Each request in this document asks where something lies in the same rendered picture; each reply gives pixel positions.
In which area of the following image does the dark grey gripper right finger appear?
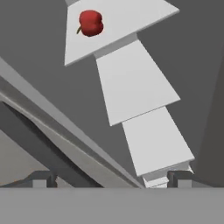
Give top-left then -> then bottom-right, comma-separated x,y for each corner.
166,170 -> 215,188

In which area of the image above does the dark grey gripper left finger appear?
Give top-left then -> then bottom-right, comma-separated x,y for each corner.
0,170 -> 58,188

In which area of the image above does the white freezer shelf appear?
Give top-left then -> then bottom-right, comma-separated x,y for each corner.
94,38 -> 181,127
121,106 -> 196,178
64,0 -> 180,67
141,164 -> 194,188

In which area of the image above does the grey freezer door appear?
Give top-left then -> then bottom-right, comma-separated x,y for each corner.
0,56 -> 145,188

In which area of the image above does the red bell pepper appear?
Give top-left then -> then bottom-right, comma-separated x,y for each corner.
76,10 -> 105,38

